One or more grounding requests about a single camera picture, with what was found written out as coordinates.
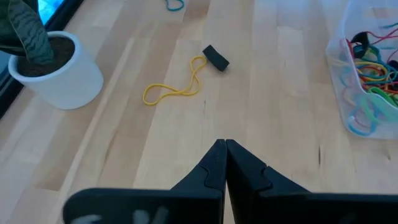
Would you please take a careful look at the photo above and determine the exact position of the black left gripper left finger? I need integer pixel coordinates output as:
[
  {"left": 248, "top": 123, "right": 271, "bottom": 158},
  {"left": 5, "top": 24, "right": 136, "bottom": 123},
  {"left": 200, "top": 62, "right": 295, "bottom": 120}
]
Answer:
[{"left": 62, "top": 139, "right": 227, "bottom": 224}]

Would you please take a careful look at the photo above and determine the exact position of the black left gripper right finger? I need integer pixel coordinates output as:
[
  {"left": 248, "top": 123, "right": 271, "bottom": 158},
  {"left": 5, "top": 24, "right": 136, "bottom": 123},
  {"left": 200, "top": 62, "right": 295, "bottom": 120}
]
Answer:
[{"left": 225, "top": 139, "right": 398, "bottom": 224}]

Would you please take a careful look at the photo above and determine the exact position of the yellow rubber band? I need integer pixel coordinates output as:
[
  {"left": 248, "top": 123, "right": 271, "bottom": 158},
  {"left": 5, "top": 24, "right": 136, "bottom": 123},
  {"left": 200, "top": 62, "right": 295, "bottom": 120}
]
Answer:
[{"left": 142, "top": 55, "right": 208, "bottom": 106}]

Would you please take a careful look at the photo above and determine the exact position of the green rubber band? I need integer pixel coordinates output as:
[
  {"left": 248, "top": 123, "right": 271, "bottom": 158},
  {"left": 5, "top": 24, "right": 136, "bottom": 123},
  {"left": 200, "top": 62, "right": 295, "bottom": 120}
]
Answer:
[{"left": 360, "top": 86, "right": 398, "bottom": 125}]

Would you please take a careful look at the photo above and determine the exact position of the clear plastic bin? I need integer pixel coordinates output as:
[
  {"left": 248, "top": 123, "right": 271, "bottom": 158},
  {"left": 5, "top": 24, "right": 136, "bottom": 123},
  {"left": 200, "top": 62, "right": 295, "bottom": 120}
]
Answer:
[{"left": 325, "top": 0, "right": 398, "bottom": 141}]

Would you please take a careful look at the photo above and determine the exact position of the small potted green plant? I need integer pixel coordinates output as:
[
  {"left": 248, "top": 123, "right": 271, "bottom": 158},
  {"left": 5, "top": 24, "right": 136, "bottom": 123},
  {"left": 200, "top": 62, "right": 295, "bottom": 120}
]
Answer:
[{"left": 0, "top": 0, "right": 105, "bottom": 111}]

